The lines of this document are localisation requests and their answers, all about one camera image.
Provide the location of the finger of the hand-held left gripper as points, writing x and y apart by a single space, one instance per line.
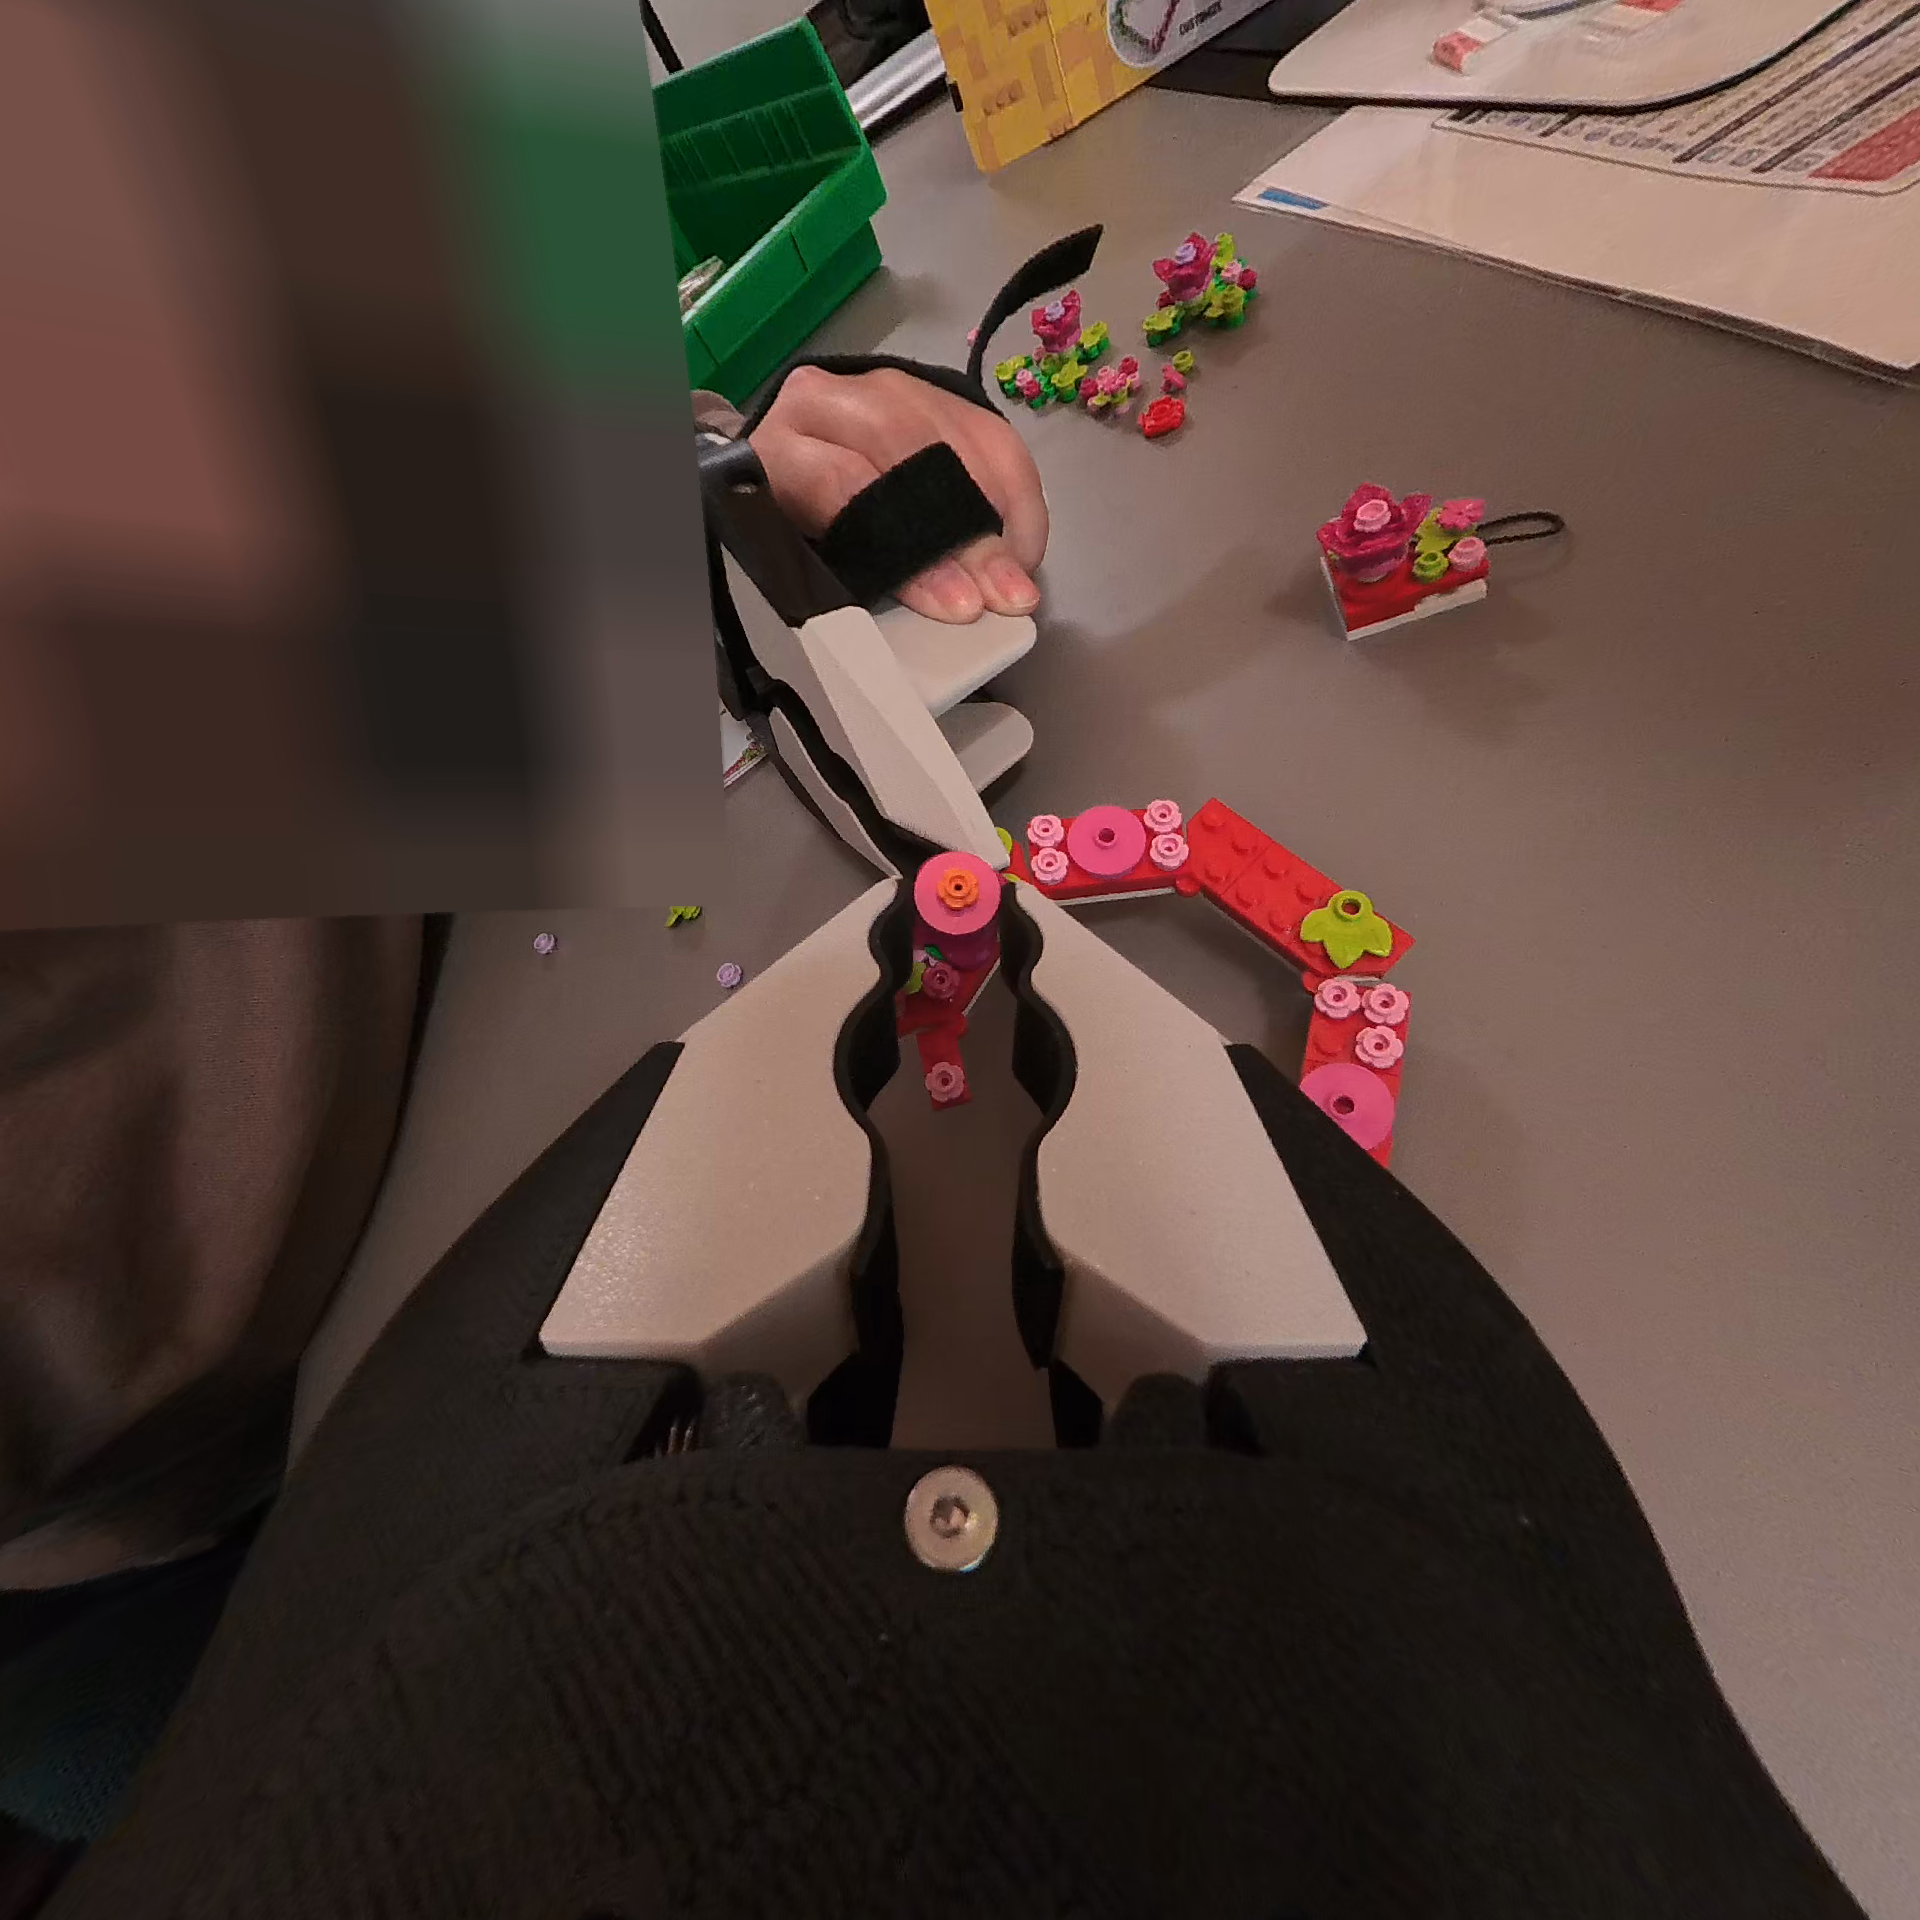
901 734
826 781

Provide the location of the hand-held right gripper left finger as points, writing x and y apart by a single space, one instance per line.
705 1172

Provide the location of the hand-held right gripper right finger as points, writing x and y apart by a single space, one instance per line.
1201 1185

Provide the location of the magenta lego flower orange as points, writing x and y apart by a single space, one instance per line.
955 892

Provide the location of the red lego heart frame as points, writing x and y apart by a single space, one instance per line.
1260 878

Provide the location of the lego rose and leaves cluster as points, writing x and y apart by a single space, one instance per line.
1201 284
1058 353

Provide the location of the small red lego piece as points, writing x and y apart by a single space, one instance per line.
1162 417

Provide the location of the small lego heart charm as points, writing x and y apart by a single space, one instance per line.
1401 564

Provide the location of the yellow lego box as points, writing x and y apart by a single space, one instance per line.
1019 90

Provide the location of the person's left hand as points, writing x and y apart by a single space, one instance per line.
868 428

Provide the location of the green plastic bin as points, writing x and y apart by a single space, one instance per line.
779 194

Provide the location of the person's grey-brown clothing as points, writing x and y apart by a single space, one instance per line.
181 1201

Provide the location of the dark teal chair seat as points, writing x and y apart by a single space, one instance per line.
90 1695

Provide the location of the white tray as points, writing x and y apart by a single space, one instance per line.
1381 61

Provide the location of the white paper sheet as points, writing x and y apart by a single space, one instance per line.
1575 254

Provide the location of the clear bag with printed sheet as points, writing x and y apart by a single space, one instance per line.
1723 120

